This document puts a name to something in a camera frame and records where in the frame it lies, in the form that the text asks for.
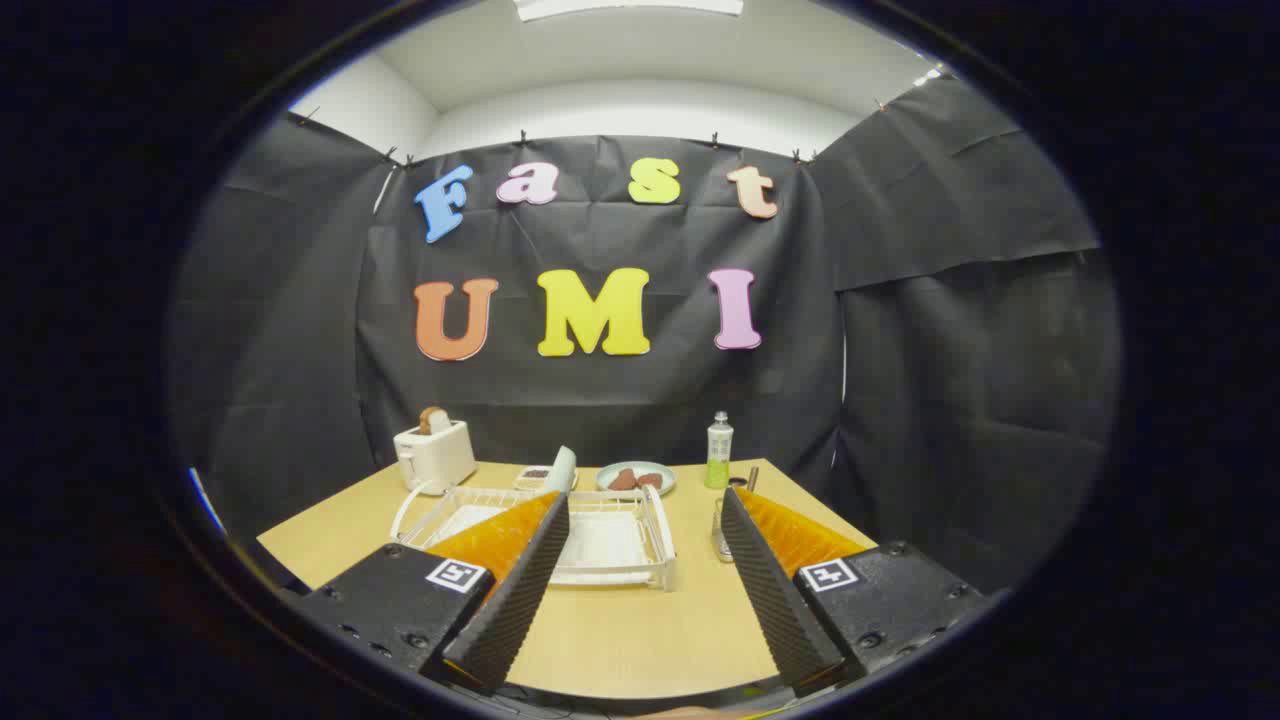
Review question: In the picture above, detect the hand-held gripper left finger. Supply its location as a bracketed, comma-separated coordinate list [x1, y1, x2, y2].
[296, 490, 571, 696]

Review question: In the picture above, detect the white toaster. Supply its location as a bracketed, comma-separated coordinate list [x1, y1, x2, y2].
[393, 420, 478, 496]

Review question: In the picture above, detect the white drip tray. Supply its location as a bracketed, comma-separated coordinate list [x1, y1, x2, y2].
[430, 503, 653, 587]

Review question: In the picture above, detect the metal wire basket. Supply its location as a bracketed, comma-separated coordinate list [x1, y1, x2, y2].
[711, 490, 739, 564]

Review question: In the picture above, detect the green and white bottle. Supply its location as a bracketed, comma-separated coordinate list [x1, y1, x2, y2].
[705, 411, 734, 490]

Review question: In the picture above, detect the ceiling light panel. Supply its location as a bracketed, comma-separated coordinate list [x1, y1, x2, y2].
[515, 0, 746, 22]

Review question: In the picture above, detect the black backdrop cloth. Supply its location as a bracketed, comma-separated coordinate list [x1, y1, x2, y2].
[170, 75, 1121, 601]

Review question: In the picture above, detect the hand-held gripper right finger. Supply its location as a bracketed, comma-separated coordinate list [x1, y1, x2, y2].
[720, 486, 991, 699]

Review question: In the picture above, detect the white wire dish rack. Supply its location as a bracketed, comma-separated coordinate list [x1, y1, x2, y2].
[390, 483, 678, 593]

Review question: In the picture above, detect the pale blue food plate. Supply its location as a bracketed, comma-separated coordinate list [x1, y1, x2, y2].
[596, 461, 677, 497]

